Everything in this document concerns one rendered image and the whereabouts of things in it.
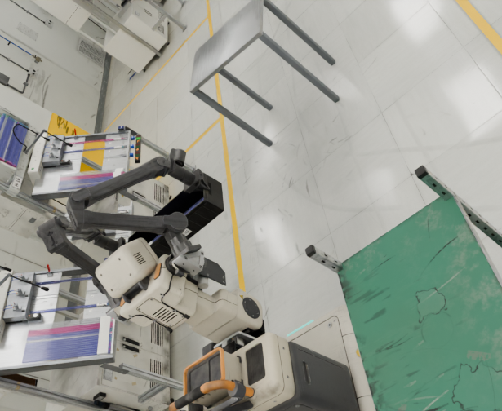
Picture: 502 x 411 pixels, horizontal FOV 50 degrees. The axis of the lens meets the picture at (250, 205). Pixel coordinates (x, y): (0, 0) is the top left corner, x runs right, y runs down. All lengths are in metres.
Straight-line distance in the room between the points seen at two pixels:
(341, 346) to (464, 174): 1.09
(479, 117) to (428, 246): 1.58
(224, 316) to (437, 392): 1.10
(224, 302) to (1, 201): 2.58
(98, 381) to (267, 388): 1.73
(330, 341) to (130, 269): 1.06
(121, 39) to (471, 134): 5.38
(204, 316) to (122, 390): 1.49
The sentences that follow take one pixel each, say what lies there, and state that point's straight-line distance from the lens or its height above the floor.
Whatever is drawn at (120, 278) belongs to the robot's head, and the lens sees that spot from 2.15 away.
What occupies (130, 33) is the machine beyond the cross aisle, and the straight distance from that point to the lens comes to 7.47.
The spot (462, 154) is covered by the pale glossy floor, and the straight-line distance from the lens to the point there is 3.05.
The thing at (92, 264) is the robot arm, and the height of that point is 1.38.
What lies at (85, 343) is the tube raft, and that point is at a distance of 3.42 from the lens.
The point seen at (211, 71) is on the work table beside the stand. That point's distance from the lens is 3.80.
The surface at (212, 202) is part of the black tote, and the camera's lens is 2.32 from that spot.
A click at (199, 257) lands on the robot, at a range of 2.12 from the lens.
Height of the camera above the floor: 2.22
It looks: 33 degrees down
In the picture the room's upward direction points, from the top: 59 degrees counter-clockwise
